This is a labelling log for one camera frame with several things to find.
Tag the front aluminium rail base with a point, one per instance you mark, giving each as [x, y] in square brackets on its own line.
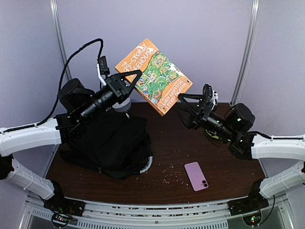
[205, 215]

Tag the aluminium frame post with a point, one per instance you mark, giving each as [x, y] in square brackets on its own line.
[249, 45]
[58, 32]

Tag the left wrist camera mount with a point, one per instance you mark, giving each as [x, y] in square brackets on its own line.
[102, 70]

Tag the green round plate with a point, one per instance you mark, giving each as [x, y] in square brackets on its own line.
[212, 137]

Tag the pink smartphone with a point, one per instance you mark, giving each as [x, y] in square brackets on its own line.
[196, 176]

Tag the white patterned ceramic bowl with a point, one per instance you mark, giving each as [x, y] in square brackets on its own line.
[124, 107]

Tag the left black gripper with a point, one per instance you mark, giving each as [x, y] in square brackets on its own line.
[118, 86]

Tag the orange paperback book underneath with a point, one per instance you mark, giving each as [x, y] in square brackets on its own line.
[161, 81]

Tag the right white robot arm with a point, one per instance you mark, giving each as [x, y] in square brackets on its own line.
[244, 144]

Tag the right aluminium frame post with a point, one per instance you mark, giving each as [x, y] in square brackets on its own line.
[249, 45]

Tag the black student backpack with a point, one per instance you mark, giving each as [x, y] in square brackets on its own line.
[115, 144]

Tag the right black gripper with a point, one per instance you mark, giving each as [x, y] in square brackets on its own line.
[204, 107]

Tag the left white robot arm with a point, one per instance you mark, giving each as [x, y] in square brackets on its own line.
[88, 117]

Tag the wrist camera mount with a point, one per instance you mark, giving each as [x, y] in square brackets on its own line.
[102, 70]
[210, 94]

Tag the left aluminium frame post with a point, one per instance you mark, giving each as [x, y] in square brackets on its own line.
[58, 32]

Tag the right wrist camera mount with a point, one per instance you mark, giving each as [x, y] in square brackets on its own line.
[210, 94]

